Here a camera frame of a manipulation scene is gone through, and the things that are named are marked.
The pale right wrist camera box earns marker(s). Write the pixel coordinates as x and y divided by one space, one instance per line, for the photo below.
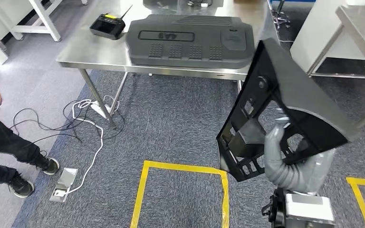
308 207

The white cabinet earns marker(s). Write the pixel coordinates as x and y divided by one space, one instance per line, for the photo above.
311 28

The black remote controller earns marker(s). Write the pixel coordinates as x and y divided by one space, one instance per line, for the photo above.
107 26

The silver floor socket box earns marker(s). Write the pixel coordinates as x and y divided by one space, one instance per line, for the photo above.
64 179

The chrome stool base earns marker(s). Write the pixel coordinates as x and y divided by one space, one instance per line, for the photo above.
280 19

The black plastic bracket part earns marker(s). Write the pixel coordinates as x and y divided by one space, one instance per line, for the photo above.
305 91

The stainless steel workbench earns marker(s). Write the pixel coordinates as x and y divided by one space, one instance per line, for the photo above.
107 53

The white power strip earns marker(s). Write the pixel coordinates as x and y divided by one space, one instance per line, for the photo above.
99 110

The white table frame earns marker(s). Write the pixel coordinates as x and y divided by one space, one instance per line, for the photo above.
45 19

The person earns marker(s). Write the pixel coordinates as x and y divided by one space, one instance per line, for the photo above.
3 138

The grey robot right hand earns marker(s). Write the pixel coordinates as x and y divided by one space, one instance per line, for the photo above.
273 163

